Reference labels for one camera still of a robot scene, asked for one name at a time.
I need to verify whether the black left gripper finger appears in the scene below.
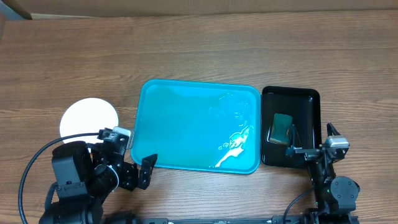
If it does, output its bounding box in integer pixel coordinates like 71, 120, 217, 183
97, 128, 115, 142
137, 154, 158, 190

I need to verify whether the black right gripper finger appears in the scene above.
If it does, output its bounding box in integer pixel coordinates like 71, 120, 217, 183
326, 123, 340, 136
285, 124, 302, 157

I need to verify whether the white plate with ketchup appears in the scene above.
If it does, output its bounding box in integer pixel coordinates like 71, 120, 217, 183
59, 98, 119, 138

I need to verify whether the green yellow scrub sponge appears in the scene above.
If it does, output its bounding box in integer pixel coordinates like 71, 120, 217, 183
269, 113, 293, 145

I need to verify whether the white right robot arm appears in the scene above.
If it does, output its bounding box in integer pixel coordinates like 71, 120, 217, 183
282, 123, 360, 224

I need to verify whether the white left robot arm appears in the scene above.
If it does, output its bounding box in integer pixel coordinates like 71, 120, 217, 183
39, 127, 158, 224

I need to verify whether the black plastic water tray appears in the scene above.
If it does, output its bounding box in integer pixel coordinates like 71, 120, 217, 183
261, 86, 322, 169

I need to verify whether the teal plastic tray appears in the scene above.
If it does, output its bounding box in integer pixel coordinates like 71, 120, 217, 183
131, 80, 261, 174

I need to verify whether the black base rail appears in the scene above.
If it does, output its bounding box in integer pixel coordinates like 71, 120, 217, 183
136, 214, 360, 224

